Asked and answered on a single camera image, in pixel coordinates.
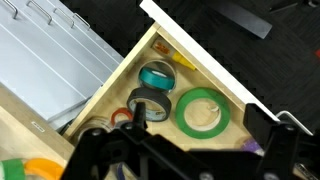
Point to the orange tape roll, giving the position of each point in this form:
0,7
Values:
46,166

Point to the white tape roll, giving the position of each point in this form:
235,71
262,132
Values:
91,122

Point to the blue tape roll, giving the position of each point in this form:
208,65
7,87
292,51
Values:
120,172

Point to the purple tape roll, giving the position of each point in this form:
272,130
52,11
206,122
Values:
251,146

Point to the white label sticker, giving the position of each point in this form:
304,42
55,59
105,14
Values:
38,126

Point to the wooden drawer with white front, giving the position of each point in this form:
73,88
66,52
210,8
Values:
206,60

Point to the grey drawer cabinet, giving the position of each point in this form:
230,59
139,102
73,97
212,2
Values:
43,66

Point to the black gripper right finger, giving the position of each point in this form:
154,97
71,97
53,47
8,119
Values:
286,153

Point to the dark grey flat panel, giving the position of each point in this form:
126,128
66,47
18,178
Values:
243,18

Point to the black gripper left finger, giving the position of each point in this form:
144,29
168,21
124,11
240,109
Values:
156,160

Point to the large green tape roll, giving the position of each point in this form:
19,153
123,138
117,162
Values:
181,116

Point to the wooden counter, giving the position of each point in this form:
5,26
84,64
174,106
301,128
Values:
20,133

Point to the thick green tape roll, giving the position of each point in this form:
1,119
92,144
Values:
11,170

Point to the black masking tape roll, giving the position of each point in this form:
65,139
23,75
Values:
150,95

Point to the yellow orange glue tube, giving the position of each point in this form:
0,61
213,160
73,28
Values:
163,46

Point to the small red tape roll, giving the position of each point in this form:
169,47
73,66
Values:
115,115

